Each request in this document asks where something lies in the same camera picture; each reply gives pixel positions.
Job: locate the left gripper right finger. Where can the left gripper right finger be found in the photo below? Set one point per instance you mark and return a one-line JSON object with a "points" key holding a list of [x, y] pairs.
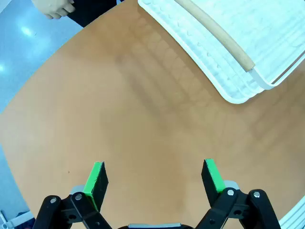
{"points": [[210, 183]]}

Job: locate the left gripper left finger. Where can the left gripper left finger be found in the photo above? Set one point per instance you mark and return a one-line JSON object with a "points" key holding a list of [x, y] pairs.
{"points": [[97, 186]]}

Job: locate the person's right hand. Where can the person's right hand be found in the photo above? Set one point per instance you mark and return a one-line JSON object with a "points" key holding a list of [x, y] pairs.
{"points": [[54, 8]]}

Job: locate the white equipment stand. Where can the white equipment stand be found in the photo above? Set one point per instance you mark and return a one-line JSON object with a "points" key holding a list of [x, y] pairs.
{"points": [[16, 220]]}

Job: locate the person in black T-shirt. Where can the person in black T-shirt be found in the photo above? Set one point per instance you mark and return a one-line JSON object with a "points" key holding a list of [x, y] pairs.
{"points": [[95, 12]]}

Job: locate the white ribbed frame profile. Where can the white ribbed frame profile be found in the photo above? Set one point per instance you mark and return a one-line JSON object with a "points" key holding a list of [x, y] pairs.
{"points": [[295, 214]]}

